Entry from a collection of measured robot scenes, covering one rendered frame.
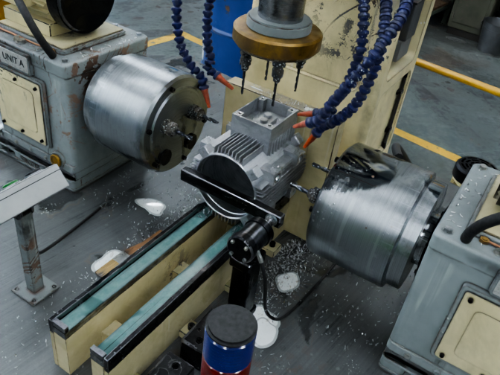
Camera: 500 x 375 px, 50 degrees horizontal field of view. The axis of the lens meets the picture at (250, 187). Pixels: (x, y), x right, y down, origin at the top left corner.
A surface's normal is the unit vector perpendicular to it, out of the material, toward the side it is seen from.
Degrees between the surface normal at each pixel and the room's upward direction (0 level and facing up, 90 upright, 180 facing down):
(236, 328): 0
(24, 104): 90
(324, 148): 90
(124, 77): 28
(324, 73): 90
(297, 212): 90
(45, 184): 51
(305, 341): 0
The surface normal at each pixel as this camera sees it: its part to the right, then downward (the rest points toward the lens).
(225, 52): -0.46, 0.48
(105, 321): 0.84, 0.40
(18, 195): 0.72, -0.20
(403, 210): -0.26, -0.33
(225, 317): 0.11, -0.80
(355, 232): -0.48, 0.19
